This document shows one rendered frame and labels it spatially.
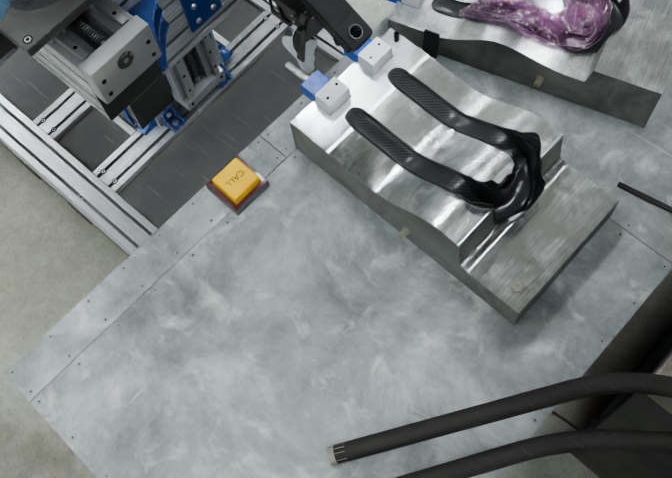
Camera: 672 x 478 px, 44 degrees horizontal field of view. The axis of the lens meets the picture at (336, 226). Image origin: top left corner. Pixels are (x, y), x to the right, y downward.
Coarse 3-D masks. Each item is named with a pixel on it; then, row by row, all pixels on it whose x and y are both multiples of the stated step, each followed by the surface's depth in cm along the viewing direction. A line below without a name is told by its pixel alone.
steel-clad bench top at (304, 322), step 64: (448, 64) 156; (576, 128) 149; (640, 128) 148; (320, 192) 147; (192, 256) 144; (256, 256) 143; (320, 256) 142; (384, 256) 142; (576, 256) 139; (640, 256) 138; (64, 320) 141; (128, 320) 140; (192, 320) 140; (256, 320) 139; (320, 320) 138; (384, 320) 137; (448, 320) 136; (576, 320) 135; (64, 384) 137; (128, 384) 136; (192, 384) 135; (256, 384) 134; (320, 384) 134; (384, 384) 133; (448, 384) 132; (512, 384) 131; (128, 448) 132; (192, 448) 131; (256, 448) 130; (320, 448) 130; (448, 448) 128
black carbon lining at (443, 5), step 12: (444, 0) 156; (456, 0) 155; (612, 0) 151; (624, 0) 147; (444, 12) 155; (456, 12) 155; (612, 12) 150; (624, 12) 148; (612, 24) 149; (588, 48) 148
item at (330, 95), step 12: (300, 72) 146; (312, 84) 144; (324, 84) 144; (336, 84) 143; (312, 96) 144; (324, 96) 142; (336, 96) 141; (348, 96) 144; (324, 108) 143; (336, 108) 143
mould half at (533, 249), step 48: (384, 96) 144; (480, 96) 143; (336, 144) 141; (432, 144) 140; (480, 144) 136; (384, 192) 137; (432, 192) 133; (576, 192) 137; (432, 240) 134; (480, 240) 134; (528, 240) 134; (576, 240) 134; (480, 288) 134; (528, 288) 131
